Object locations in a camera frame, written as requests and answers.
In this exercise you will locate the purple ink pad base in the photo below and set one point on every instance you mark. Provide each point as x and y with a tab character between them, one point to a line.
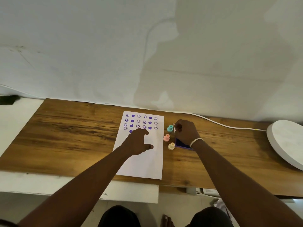
181	144

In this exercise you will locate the wooden board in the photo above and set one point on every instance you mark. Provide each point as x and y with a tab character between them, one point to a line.
59	139

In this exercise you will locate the person's left forearm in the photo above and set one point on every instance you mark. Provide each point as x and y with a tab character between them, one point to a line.
78	186

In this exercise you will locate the cream stamp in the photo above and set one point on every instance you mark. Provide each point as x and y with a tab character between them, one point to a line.
171	146

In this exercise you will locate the white wristband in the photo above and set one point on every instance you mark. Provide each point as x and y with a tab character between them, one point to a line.
196	140

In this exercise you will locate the teal stamp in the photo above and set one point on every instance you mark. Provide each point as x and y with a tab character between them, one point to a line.
170	128

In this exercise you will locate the crumpled white paper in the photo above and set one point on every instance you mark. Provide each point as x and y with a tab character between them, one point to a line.
221	205

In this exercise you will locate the pink stamp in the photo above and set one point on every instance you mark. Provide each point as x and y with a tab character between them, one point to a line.
166	138

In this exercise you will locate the white stamped paper sheet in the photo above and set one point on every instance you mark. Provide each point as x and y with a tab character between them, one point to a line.
146	165

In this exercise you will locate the person's left hand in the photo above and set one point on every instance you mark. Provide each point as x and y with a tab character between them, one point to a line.
136	143

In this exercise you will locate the white round disc lamp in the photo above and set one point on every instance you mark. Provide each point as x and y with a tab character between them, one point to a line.
286	141

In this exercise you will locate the person's right hand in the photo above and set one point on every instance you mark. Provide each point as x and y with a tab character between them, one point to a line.
188	132

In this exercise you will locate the small black object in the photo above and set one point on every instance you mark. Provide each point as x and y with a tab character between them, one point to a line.
9	100

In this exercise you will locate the person's right forearm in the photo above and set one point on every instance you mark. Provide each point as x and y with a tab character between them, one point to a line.
236	186

